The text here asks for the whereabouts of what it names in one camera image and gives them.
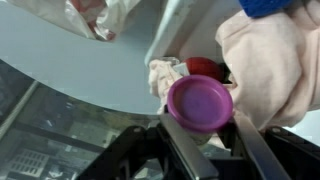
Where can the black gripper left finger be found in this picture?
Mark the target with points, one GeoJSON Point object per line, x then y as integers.
{"type": "Point", "coordinates": [190, 150]}

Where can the blue sponge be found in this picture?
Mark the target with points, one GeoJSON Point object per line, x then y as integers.
{"type": "Point", "coordinates": [263, 7]}

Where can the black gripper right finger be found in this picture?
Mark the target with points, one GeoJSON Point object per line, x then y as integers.
{"type": "Point", "coordinates": [260, 150]}

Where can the white plastic bag red print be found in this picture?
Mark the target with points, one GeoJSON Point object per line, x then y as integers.
{"type": "Point", "coordinates": [83, 16]}

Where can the yellow play-doh can purple lid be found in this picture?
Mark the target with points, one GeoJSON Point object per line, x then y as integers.
{"type": "Point", "coordinates": [200, 103]}

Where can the pale pink cloth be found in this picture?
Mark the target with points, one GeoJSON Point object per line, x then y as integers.
{"type": "Point", "coordinates": [273, 66]}

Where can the red plush ball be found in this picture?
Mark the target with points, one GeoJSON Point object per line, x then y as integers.
{"type": "Point", "coordinates": [203, 66]}

